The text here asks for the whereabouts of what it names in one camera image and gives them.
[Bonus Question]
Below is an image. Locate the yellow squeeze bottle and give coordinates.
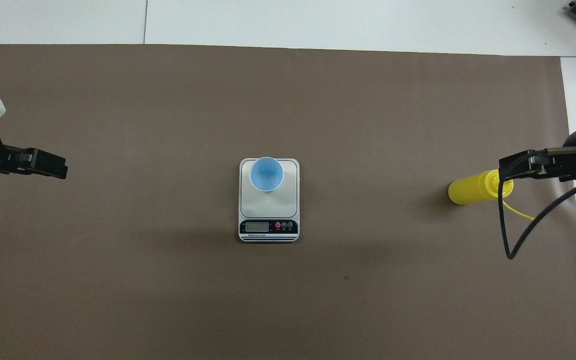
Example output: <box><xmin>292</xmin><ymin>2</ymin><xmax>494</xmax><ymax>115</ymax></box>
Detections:
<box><xmin>448</xmin><ymin>169</ymin><xmax>536</xmax><ymax>221</ymax></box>

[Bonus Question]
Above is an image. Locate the light blue plastic cup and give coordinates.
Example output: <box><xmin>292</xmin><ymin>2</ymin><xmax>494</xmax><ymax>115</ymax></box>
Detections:
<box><xmin>248</xmin><ymin>156</ymin><xmax>284</xmax><ymax>192</ymax></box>

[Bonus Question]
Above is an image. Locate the silver digital kitchen scale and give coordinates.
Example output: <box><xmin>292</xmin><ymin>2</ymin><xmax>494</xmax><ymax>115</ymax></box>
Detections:
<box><xmin>238</xmin><ymin>158</ymin><xmax>300</xmax><ymax>244</ymax></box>

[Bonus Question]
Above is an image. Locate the brown paper table mat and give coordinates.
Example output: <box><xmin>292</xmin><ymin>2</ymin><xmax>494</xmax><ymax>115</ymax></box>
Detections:
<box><xmin>0</xmin><ymin>44</ymin><xmax>576</xmax><ymax>360</ymax></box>

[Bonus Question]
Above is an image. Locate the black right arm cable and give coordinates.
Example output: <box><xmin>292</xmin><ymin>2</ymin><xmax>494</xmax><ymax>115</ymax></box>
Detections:
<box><xmin>498</xmin><ymin>146</ymin><xmax>576</xmax><ymax>261</ymax></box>

